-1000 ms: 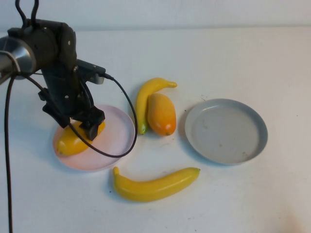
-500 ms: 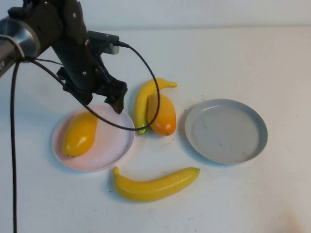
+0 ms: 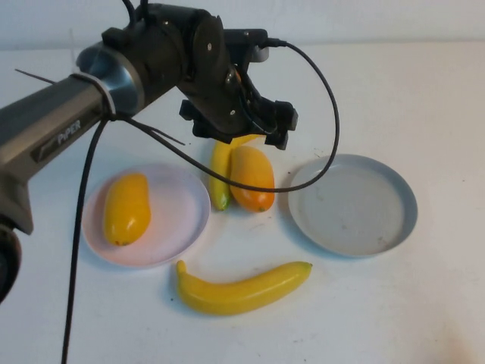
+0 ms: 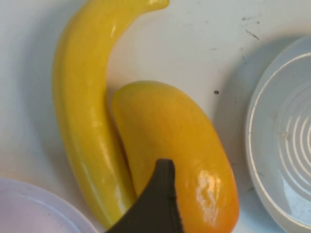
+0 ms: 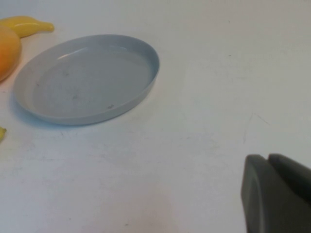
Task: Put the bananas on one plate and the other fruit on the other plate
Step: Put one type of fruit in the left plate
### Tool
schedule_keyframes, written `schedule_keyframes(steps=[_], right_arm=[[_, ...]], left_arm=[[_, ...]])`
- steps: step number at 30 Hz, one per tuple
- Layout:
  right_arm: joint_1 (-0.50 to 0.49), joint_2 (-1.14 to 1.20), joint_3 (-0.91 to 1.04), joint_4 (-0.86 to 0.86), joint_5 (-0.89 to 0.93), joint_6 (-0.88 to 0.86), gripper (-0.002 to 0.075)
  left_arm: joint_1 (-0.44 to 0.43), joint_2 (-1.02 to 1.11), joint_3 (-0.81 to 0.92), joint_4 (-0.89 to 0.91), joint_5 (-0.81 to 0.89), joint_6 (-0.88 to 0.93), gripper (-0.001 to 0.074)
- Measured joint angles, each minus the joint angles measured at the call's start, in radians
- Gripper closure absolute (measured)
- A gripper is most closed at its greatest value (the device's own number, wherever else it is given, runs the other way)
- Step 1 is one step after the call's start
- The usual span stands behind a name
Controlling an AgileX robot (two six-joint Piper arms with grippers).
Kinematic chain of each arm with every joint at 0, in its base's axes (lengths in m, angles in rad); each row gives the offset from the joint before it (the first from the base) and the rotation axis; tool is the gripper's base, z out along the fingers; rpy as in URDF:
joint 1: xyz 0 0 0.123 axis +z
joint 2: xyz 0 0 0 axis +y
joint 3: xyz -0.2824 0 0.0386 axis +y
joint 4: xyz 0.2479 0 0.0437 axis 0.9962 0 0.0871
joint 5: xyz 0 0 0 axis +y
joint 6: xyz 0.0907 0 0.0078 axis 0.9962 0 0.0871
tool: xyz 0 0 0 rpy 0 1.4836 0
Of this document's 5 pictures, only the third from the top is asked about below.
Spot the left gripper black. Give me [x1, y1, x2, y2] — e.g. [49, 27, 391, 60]
[178, 66, 299, 151]

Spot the mango with orange end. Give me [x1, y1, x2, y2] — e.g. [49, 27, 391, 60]
[229, 146, 276, 214]

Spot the slim yellow banana green tip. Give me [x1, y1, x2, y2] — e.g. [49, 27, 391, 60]
[209, 133, 262, 212]

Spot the glossy yellow mango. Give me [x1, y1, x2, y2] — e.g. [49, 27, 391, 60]
[103, 172, 152, 247]

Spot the thick yellow banana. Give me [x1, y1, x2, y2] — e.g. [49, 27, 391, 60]
[175, 260, 314, 316]

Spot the pink round plate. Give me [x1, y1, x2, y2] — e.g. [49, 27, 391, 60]
[81, 163, 211, 269]

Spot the grey-blue round plate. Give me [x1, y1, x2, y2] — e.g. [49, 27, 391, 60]
[286, 153, 418, 259]

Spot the grey zip tie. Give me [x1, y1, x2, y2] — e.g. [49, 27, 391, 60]
[14, 68, 186, 147]

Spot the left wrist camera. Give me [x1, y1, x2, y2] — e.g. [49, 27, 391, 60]
[222, 28, 272, 63]

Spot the black cable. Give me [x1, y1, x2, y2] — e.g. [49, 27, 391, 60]
[60, 37, 340, 364]
[120, 0, 152, 30]

